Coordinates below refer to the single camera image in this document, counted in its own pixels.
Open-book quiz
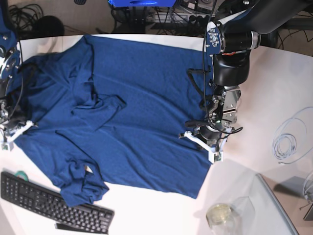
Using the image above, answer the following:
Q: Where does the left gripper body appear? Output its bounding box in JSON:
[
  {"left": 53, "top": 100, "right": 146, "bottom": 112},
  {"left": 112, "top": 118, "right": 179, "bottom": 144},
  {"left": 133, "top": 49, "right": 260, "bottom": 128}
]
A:
[{"left": 198, "top": 125, "right": 223, "bottom": 147}]

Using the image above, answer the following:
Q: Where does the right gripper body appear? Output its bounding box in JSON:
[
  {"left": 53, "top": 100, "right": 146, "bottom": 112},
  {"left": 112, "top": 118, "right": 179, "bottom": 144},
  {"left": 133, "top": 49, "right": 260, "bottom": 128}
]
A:
[{"left": 3, "top": 112, "right": 26, "bottom": 133}]

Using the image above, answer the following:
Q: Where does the dark blue t-shirt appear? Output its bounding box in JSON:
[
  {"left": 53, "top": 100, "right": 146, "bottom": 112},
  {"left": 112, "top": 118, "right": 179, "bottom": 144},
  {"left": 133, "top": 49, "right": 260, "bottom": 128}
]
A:
[{"left": 12, "top": 36, "right": 210, "bottom": 206}]

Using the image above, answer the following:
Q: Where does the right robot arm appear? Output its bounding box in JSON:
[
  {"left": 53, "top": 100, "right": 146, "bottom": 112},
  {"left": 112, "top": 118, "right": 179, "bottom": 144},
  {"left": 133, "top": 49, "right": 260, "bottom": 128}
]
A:
[{"left": 0, "top": 0, "right": 36, "bottom": 135}]

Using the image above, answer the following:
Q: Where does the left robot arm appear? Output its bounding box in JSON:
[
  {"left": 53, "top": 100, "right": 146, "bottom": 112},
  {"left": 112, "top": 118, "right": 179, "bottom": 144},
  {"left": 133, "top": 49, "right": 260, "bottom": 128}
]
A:
[{"left": 182, "top": 0, "right": 312, "bottom": 150}]

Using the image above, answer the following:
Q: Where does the green tape roll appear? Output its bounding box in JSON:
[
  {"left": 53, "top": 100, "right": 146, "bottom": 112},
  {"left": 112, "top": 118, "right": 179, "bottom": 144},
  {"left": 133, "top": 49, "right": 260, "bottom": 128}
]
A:
[{"left": 15, "top": 171, "right": 29, "bottom": 182}]

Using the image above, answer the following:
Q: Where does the clear tape roll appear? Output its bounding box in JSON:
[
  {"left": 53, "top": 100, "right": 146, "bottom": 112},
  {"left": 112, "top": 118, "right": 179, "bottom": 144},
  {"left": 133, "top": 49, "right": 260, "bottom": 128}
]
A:
[{"left": 206, "top": 203, "right": 232, "bottom": 228}]

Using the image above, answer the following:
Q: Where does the black computer keyboard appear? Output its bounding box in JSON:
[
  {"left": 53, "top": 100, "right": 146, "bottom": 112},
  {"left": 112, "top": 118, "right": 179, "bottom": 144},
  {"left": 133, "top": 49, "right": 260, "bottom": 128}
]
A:
[{"left": 0, "top": 171, "right": 114, "bottom": 231}]

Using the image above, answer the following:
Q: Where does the black power strip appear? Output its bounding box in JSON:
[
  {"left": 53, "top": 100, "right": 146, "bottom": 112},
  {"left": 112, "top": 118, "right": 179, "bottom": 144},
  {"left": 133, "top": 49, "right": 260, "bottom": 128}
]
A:
[{"left": 146, "top": 12, "right": 206, "bottom": 24}]

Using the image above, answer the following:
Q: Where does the blue box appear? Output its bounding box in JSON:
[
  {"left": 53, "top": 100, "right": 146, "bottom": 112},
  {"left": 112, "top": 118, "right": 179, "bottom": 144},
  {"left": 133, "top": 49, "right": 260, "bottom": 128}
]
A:
[{"left": 108, "top": 0, "right": 176, "bottom": 7}]

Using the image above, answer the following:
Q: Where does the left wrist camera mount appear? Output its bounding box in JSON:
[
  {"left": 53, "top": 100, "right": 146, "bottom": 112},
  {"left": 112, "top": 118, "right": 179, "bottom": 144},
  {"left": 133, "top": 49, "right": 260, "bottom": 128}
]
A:
[{"left": 179, "top": 131, "right": 229, "bottom": 164}]

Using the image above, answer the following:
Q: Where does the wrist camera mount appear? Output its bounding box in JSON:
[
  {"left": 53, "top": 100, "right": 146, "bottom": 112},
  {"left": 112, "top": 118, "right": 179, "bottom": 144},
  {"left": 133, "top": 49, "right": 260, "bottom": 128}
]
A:
[
  {"left": 0, "top": 120, "right": 37, "bottom": 151},
  {"left": 179, "top": 131, "right": 229, "bottom": 164}
]

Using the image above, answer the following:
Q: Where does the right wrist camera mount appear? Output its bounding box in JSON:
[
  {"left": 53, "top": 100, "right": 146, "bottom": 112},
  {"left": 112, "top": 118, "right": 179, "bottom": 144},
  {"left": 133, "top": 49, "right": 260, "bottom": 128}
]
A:
[{"left": 0, "top": 120, "right": 37, "bottom": 151}]

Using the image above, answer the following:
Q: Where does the light blue coiled cable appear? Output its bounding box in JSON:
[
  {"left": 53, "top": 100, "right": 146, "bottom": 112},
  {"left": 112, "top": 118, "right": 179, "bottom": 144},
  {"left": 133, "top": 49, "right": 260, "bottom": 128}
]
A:
[{"left": 272, "top": 106, "right": 313, "bottom": 165}]

